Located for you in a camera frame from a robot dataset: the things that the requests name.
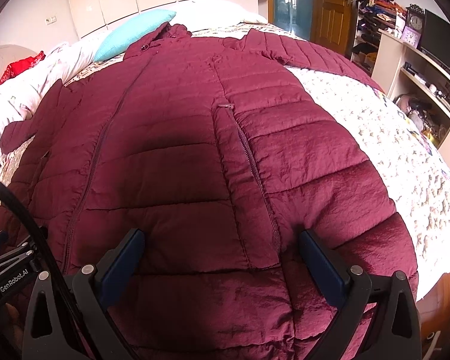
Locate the black ornate clock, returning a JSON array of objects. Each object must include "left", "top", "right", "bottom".
[{"left": 406, "top": 4, "right": 425, "bottom": 33}]

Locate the turquoise pillow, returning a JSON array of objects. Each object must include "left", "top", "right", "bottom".
[{"left": 93, "top": 9, "right": 176, "bottom": 62}]

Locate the beige patterned bedspread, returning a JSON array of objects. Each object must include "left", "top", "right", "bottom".
[{"left": 0, "top": 20, "right": 450, "bottom": 302}]

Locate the pink floral duvet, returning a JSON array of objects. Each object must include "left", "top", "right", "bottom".
[{"left": 0, "top": 42, "right": 120, "bottom": 163}]

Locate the wall socket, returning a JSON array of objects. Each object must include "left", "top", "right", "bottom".
[{"left": 45, "top": 16, "right": 57, "bottom": 25}]

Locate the brown wooden door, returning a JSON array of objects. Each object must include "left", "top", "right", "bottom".
[{"left": 310, "top": 0, "right": 353, "bottom": 55}]

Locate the black cable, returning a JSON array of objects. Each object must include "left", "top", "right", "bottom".
[{"left": 0, "top": 170, "right": 95, "bottom": 360}]

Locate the pink alarm clock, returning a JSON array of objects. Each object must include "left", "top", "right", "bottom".
[{"left": 401, "top": 26, "right": 421, "bottom": 48}]

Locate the yellow container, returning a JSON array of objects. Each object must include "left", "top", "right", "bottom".
[{"left": 421, "top": 127, "right": 440, "bottom": 146}]

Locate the white plush pillow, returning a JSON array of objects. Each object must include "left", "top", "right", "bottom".
[{"left": 170, "top": 0, "right": 268, "bottom": 32}]

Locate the black television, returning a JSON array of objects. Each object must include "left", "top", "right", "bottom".
[{"left": 419, "top": 10, "right": 450, "bottom": 71}]

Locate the teal glass door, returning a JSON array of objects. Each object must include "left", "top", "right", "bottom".
[{"left": 272, "top": 0, "right": 313, "bottom": 40}]

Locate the red blanket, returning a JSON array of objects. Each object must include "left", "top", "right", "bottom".
[{"left": 0, "top": 50, "right": 46, "bottom": 85}]

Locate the maroon quilted down jacket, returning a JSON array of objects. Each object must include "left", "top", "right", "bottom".
[{"left": 0, "top": 24, "right": 418, "bottom": 359}]

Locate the beige rounded headboard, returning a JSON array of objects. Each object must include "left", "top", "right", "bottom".
[{"left": 0, "top": 44, "right": 39, "bottom": 97}]

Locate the cream shelf unit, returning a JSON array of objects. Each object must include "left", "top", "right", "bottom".
[{"left": 371, "top": 30, "right": 450, "bottom": 168}]

